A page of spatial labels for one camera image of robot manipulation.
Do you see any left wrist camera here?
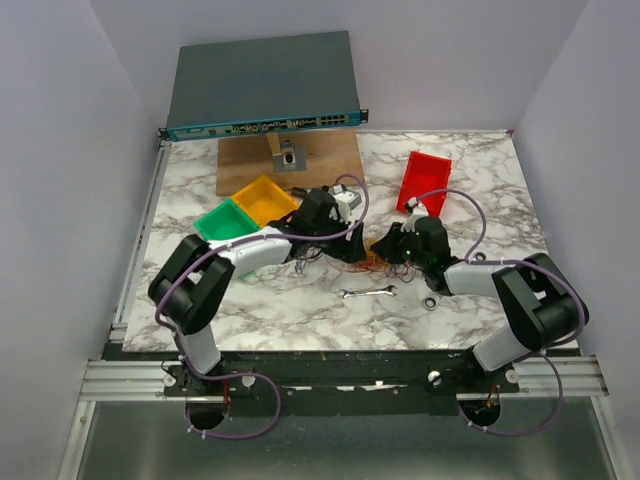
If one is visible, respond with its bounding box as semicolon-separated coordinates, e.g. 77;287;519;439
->
329;184;362;222

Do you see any grey blue network switch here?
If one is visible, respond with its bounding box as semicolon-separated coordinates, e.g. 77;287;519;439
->
162;31;369;142

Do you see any red plastic bin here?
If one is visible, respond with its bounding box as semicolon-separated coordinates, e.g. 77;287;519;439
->
396;151;452;213

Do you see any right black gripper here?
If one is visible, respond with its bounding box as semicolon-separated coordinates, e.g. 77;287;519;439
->
371;222;430;269

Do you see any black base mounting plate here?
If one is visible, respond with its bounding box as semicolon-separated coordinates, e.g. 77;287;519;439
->
164;350;519;416

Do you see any green plastic bin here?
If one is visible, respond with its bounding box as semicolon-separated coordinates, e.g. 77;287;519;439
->
194;199;260;241

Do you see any silver ratchet wrench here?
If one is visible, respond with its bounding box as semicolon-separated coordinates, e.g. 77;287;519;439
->
422;296;439;311

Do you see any yellow plastic bin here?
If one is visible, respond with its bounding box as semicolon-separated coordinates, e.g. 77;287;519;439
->
231;175;298;227

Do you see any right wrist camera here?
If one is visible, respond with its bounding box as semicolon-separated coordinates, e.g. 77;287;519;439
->
403;197;429;217

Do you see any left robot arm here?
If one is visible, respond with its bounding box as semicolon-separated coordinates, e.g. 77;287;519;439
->
148;185;368;395

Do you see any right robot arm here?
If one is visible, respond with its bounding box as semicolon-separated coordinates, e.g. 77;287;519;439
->
371;216;589;392

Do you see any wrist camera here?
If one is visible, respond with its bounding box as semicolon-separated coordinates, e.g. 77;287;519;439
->
403;197;429;217
329;184;362;222

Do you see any wooden board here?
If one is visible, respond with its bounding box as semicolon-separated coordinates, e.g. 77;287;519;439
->
216;129;364;196

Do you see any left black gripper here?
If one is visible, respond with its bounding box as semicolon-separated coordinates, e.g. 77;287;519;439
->
308;210;365;262

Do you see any aluminium frame rail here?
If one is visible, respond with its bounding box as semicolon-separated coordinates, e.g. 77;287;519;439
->
79;359;191;401

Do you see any silver open-end wrench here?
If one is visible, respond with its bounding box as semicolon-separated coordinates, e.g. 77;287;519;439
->
338;285;397;299

